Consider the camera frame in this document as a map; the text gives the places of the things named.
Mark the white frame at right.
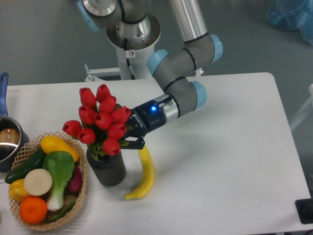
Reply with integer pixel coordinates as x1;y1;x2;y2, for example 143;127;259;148
289;84;313;132

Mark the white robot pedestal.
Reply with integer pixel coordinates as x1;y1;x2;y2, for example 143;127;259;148
84;12;162;83

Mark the green bok choy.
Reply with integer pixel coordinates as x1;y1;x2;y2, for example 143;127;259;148
43;151;74;211

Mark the blue handled saucepan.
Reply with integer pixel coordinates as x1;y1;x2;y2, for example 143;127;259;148
0;72;29;172

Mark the blue plastic bag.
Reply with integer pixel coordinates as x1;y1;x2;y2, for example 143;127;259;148
267;0;313;45

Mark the orange fruit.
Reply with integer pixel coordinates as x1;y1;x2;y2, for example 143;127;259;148
19;196;47;224

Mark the purple sweet potato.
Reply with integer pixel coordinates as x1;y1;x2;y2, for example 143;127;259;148
67;165;83;193

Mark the black device at table edge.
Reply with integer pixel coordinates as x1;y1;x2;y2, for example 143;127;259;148
295;198;313;224

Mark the yellow bell pepper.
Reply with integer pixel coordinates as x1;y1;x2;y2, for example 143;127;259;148
9;179;30;202

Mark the yellow squash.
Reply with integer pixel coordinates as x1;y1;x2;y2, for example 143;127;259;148
40;135;80;162

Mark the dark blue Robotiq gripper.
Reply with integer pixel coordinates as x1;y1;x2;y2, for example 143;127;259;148
119;100;166;150

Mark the green chili pepper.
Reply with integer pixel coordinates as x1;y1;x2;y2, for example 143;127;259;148
45;201;76;223

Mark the red tulip bouquet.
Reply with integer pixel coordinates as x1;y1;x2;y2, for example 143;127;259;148
62;84;131;160

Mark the yellow banana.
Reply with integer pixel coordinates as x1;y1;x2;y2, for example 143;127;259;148
124;146;155;200

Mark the white round radish slice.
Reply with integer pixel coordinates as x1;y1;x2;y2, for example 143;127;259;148
24;168;52;196

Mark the dark green cucumber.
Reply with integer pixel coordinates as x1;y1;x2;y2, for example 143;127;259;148
4;147;46;184

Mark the dark grey ribbed vase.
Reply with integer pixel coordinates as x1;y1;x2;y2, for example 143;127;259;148
87;150;126;187

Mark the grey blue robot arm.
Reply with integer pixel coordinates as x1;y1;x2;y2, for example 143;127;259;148
77;0;223;149

